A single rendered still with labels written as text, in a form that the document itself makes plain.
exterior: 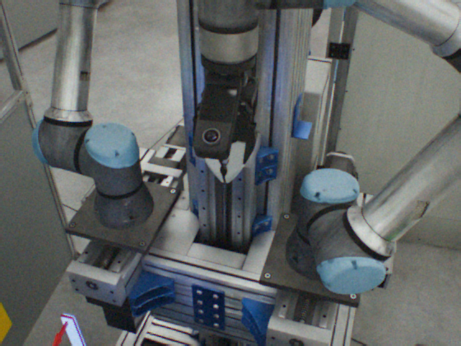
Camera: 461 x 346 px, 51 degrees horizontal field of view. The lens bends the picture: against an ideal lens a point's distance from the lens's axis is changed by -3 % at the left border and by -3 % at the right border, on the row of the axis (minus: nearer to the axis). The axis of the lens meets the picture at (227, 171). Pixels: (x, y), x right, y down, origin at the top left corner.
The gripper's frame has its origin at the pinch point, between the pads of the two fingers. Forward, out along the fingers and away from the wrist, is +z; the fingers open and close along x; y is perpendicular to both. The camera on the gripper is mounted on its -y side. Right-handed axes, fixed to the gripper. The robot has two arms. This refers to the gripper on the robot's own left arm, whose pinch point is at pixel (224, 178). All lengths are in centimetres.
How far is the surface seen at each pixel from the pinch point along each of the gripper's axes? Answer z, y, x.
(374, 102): 62, 128, -36
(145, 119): 144, 205, 100
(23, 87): 43, 79, 92
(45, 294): 133, 53, 93
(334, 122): 75, 128, -21
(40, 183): 85, 73, 93
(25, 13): 113, 289, 233
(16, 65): 33, 79, 93
